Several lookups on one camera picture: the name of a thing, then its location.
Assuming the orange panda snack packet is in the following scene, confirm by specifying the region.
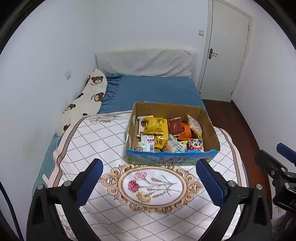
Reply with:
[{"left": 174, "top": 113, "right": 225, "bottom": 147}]
[{"left": 187, "top": 138, "right": 204, "bottom": 152}]

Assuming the orange snack bag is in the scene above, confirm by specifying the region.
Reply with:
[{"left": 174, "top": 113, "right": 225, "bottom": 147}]
[{"left": 177, "top": 123, "right": 193, "bottom": 141}]

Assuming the clear yellow pastry bag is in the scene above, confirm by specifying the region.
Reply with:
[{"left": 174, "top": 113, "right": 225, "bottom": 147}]
[{"left": 187, "top": 114, "right": 202, "bottom": 138}]

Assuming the brown sauce packet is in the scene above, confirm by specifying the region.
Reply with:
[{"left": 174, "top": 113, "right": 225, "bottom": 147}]
[{"left": 167, "top": 117, "right": 183, "bottom": 137}]

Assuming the yellow black biscuit pack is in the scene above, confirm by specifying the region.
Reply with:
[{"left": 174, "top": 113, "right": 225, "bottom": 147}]
[{"left": 154, "top": 133, "right": 168, "bottom": 149}]

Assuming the red white spicy strip packet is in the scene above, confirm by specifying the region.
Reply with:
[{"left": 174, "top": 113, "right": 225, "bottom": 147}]
[{"left": 140, "top": 133, "right": 154, "bottom": 152}]

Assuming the yellow snack bag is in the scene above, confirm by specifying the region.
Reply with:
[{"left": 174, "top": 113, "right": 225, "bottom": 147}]
[{"left": 143, "top": 117, "right": 168, "bottom": 135}]

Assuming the cranberry oat cookie packet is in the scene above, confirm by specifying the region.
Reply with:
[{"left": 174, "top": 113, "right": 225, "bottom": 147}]
[{"left": 162, "top": 134, "right": 187, "bottom": 153}]

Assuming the cardboard milk box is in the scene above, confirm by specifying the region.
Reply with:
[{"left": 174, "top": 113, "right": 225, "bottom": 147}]
[{"left": 125, "top": 102, "right": 220, "bottom": 166}]

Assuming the bear print long pillow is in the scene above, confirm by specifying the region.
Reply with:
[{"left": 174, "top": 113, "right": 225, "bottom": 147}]
[{"left": 56, "top": 69, "right": 108, "bottom": 136}]

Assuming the blue bed sheet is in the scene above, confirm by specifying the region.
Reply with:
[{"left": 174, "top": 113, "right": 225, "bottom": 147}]
[{"left": 32, "top": 74, "right": 206, "bottom": 195}]

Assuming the white door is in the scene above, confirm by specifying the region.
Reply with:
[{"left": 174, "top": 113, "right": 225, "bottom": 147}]
[{"left": 199, "top": 1, "right": 252, "bottom": 102}]

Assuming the grey dotted pillow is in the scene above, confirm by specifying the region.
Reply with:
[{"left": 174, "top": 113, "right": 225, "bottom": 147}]
[{"left": 96, "top": 49, "right": 195, "bottom": 78}]

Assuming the black cable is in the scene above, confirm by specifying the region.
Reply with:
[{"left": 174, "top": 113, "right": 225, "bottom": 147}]
[{"left": 0, "top": 180, "right": 25, "bottom": 241}]

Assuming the wall socket left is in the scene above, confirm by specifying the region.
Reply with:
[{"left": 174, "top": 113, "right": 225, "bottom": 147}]
[{"left": 66, "top": 70, "right": 71, "bottom": 80}]

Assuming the door handle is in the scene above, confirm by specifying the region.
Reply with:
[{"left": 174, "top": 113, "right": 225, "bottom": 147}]
[{"left": 208, "top": 48, "right": 218, "bottom": 59}]

